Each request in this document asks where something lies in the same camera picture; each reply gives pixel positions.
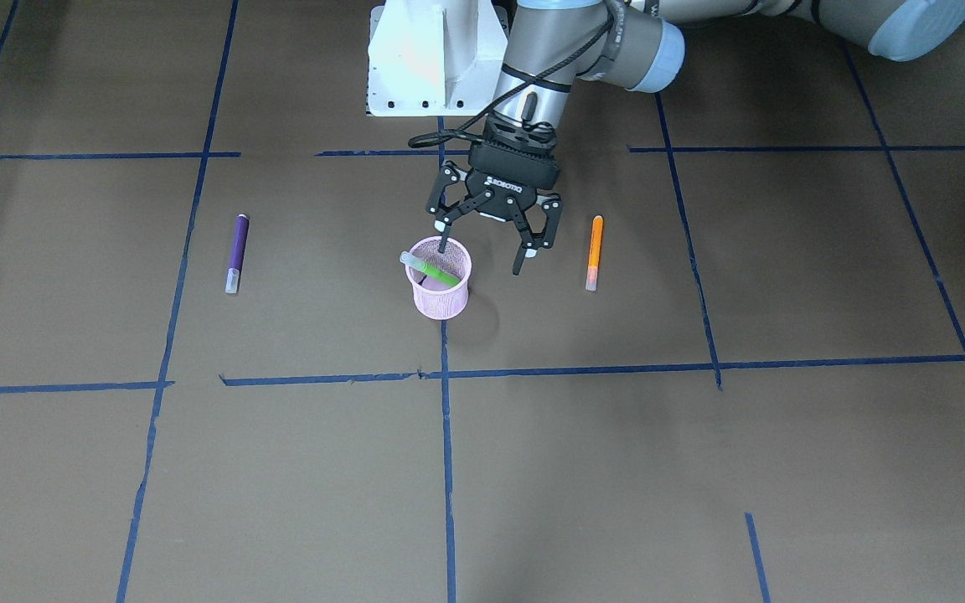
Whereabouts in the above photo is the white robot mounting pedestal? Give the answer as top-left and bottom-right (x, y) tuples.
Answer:
(365, 1), (509, 117)

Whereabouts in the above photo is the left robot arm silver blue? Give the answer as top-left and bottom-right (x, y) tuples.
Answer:
(409, 1), (965, 272)

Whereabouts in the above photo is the pink mesh pen holder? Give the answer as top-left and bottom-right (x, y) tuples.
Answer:
(401, 236), (472, 321)

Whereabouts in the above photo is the purple highlighter pen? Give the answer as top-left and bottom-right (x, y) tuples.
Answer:
(224, 214), (250, 295)

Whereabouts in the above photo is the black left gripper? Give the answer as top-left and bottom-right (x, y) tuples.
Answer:
(426, 117), (564, 276)

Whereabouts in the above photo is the green highlighter pen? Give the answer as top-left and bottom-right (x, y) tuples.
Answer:
(399, 251), (461, 287)

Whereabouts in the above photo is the orange highlighter pen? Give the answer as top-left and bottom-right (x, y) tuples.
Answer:
(585, 216), (605, 291)

